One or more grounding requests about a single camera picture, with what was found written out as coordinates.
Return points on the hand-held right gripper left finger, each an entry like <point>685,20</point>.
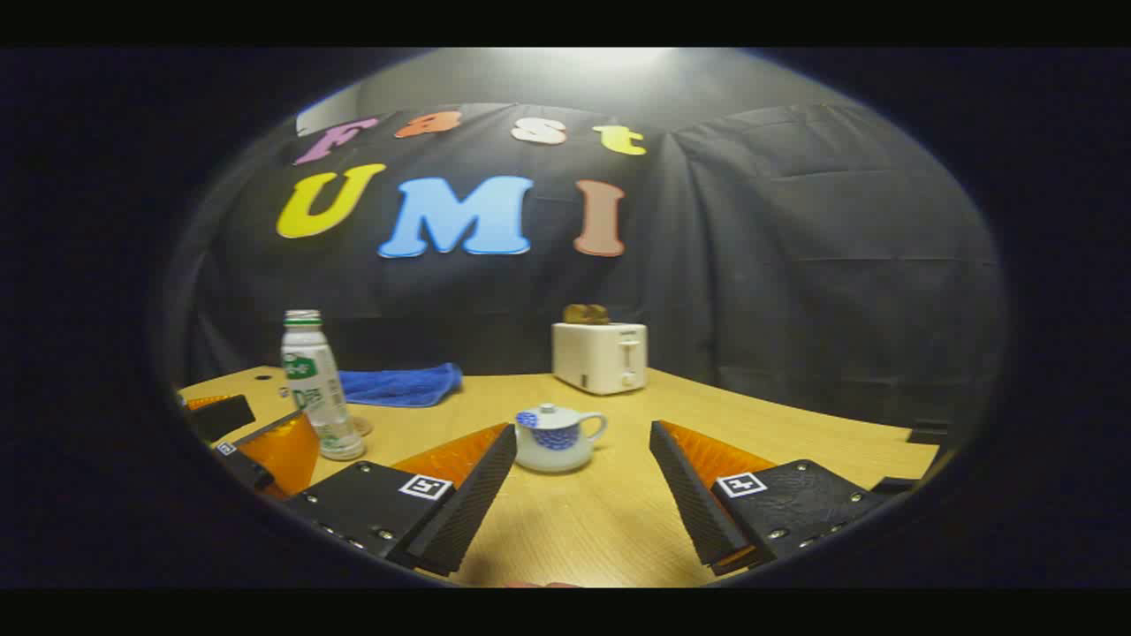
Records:
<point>468,503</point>

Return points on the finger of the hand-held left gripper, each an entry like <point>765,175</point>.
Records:
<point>225,417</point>
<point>247,468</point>

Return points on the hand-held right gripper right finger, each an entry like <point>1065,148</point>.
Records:
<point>689,495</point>

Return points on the white plastic water bottle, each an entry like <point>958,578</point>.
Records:
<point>314,389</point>

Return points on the white blue-patterned teacup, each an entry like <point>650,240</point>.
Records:
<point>557,450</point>

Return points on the round brown coaster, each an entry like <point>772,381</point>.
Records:
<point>363,427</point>

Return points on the blue towel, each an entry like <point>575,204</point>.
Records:
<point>398,384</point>

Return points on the white toaster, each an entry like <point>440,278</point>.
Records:
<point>596,358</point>

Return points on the toasted bread slices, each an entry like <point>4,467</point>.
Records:
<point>586,314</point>

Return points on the black block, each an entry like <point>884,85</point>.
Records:
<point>928,433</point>

